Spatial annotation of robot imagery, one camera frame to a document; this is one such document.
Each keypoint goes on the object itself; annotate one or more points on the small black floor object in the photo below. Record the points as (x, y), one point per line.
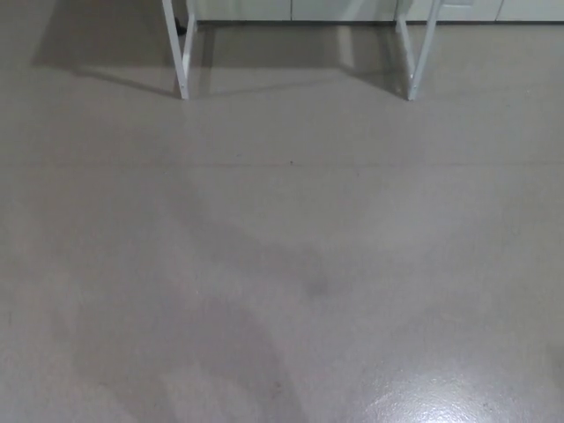
(180, 27)

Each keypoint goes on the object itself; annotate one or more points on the white storage cabinet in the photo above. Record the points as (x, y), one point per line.
(308, 9)

